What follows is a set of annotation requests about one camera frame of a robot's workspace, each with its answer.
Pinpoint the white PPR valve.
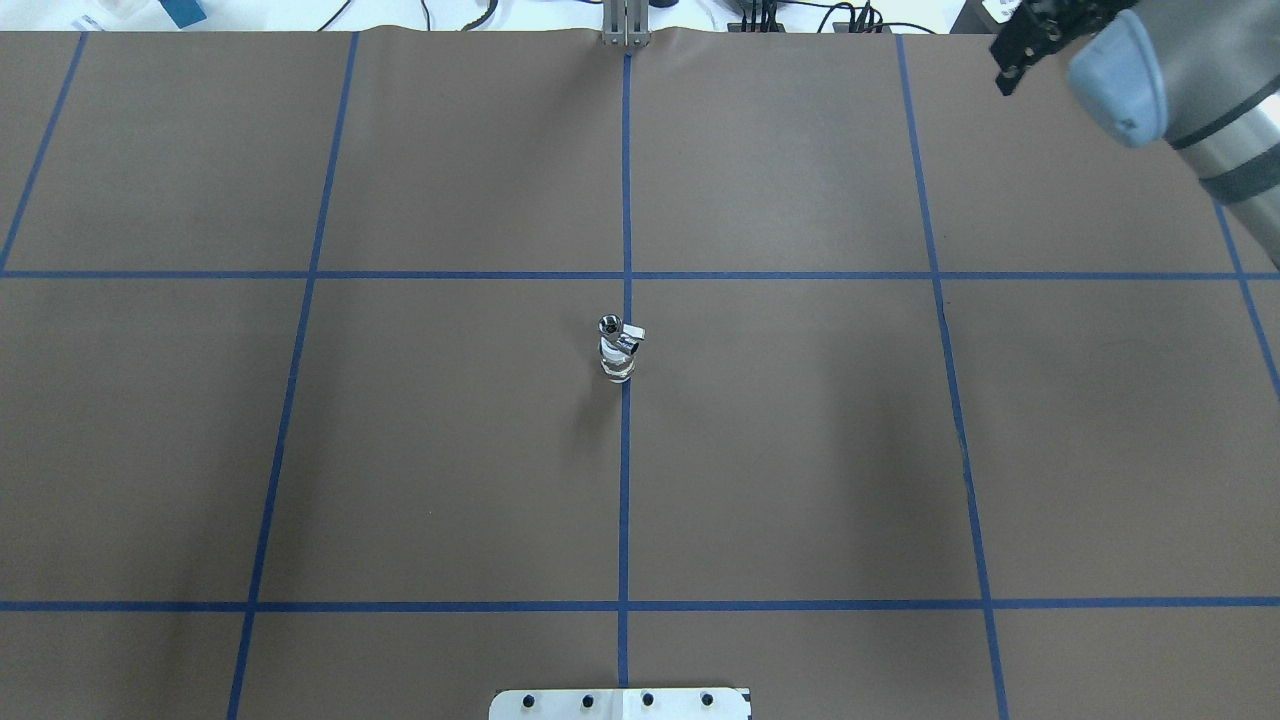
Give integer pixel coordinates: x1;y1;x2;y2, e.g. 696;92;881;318
598;314;646;386

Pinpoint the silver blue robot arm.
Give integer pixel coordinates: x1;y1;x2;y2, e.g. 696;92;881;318
1068;1;1279;260

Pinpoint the aluminium frame post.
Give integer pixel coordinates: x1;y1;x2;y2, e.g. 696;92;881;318
600;0;652;50

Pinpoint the white pedestal column base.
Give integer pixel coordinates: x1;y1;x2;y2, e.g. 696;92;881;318
488;687;753;719

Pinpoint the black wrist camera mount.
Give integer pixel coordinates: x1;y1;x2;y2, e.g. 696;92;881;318
989;1;1135;97

